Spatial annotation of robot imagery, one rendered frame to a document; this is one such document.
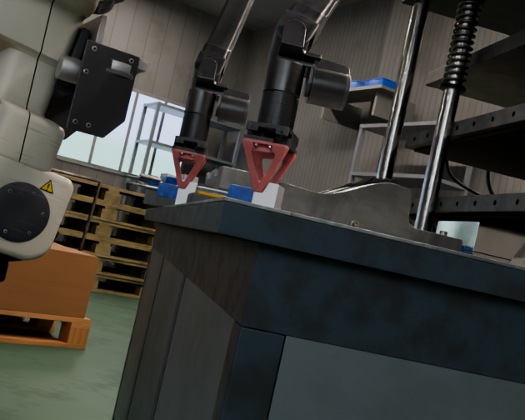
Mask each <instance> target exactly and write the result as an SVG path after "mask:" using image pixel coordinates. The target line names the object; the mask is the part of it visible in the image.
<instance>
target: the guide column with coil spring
mask: <svg viewBox="0 0 525 420"><path fill-rule="evenodd" d="M462 7H475V8H478V7H479V5H478V4H476V3H464V4H462V6H461V8H462ZM460 13H474V14H478V11H476V10H472V9H465V10H461V11H460ZM462 19H470V20H474V21H476V17H473V16H461V17H459V19H458V20H462ZM457 26H470V27H474V26H475V23H472V22H460V23H458V24H457ZM456 33H472V34H473V30H472V29H468V28H459V29H457V30H456ZM457 38H466V39H470V40H472V36H468V35H457V36H455V38H454V39H457ZM453 45H466V46H469V47H470V46H471V43H470V42H454V43H453ZM469 50H470V49H467V48H463V47H456V48H453V49H452V52H466V53H469ZM450 58H465V59H468V55H464V54H453V55H451V57H450ZM450 64H460V65H465V66H466V65H467V62H464V61H450V62H449V65H450ZM465 69H466V68H463V67H449V68H448V71H461V72H465ZM449 77H455V78H463V77H464V75H462V74H459V73H449V74H447V76H446V78H449ZM445 83H456V84H459V85H463V81H458V80H446V81H445ZM460 92H461V91H460V90H458V89H456V88H451V87H445V88H444V89H443V93H442V100H441V104H440V108H439V112H438V116H437V123H436V127H435V131H434V135H433V140H432V146H431V151H430V154H429V159H428V163H427V170H426V174H425V178H424V182H423V186H422V193H421V197H420V201H419V205H418V210H417V216H416V220H415V224H414V227H415V228H417V229H421V230H424V231H428V232H431V229H432V225H433V218H434V213H435V212H434V211H435V207H436V203H437V199H438V194H439V190H440V186H441V182H442V178H443V171H444V167H445V162H446V159H447V155H448V148H449V143H450V139H451V133H452V129H453V123H454V120H455V116H456V111H457V108H458V100H459V97H460Z"/></svg>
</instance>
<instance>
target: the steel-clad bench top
mask: <svg viewBox="0 0 525 420"><path fill-rule="evenodd" d="M221 201H228V202H232V203H238V204H242V205H246V206H249V207H253V208H260V209H263V210H267V211H270V212H275V213H281V214H284V215H288V216H292V217H295V218H302V219H306V220H309V221H313V222H317V223H323V224H327V225H331V226H334V227H338V228H345V229H348V230H352V231H356V232H360V233H366V234H370V235H373V236H377V237H380V238H387V239H391V240H394V241H399V242H402V243H408V244H412V245H416V246H419V247H423V248H430V249H433V250H437V251H441V252H445V253H451V254H455V255H458V256H462V257H465V258H472V259H476V260H479V261H484V262H487V263H494V264H497V265H501V266H504V267H509V268H515V269H518V270H523V271H525V267H521V266H518V265H513V264H510V263H506V262H499V261H496V260H492V259H488V258H485V257H479V256H474V255H471V254H467V253H464V252H457V251H453V250H450V249H446V248H442V247H436V246H433V245H428V244H425V243H421V242H414V241H411V240H407V239H404V238H400V237H394V236H390V235H387V234H382V233H379V232H373V231H368V230H365V229H361V228H358V227H351V226H348V225H344V224H340V223H336V222H330V221H327V220H322V219H319V218H315V217H309V216H305V215H302V214H298V213H294V212H288V211H284V210H280V209H277V208H273V207H266V206H263V205H259V204H256V203H252V202H245V201H242V200H238V199H235V198H230V197H218V198H212V199H207V200H202V201H196V202H186V203H181V204H175V205H170V206H165V207H155V208H149V209H146V210H153V209H160V208H173V207H180V206H187V205H194V204H201V203H215V202H221Z"/></svg>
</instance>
